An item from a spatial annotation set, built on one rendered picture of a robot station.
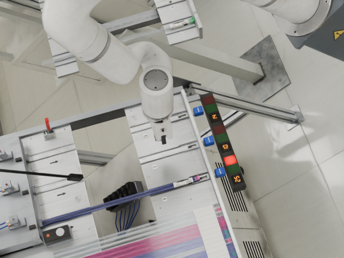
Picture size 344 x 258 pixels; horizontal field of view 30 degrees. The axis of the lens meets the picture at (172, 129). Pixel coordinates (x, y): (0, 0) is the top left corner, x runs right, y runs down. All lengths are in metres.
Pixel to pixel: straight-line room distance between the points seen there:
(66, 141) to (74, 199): 0.20
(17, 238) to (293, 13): 1.00
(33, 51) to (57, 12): 1.71
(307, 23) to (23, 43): 1.57
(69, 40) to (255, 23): 1.61
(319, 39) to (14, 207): 1.01
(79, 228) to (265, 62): 1.23
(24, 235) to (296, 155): 1.21
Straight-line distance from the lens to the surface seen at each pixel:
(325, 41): 1.95
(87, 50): 1.41
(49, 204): 1.99
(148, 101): 1.60
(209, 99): 2.09
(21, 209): 1.94
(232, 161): 1.99
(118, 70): 1.48
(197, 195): 1.94
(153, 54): 1.62
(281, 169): 2.68
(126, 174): 2.37
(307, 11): 1.83
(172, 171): 1.97
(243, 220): 2.55
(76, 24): 1.37
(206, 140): 2.00
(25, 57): 3.08
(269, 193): 2.70
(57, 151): 2.05
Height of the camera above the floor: 2.22
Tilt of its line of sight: 46 degrees down
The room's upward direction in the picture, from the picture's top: 79 degrees counter-clockwise
